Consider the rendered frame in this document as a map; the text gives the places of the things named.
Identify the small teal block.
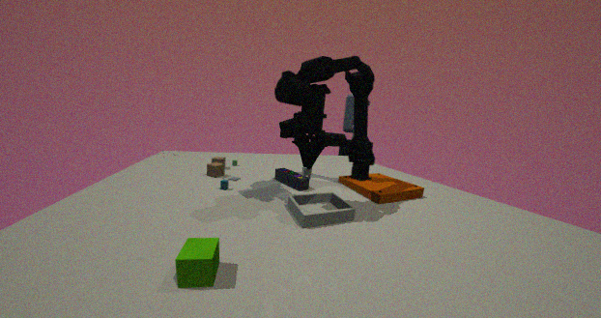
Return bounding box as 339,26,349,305
220,179,229,190

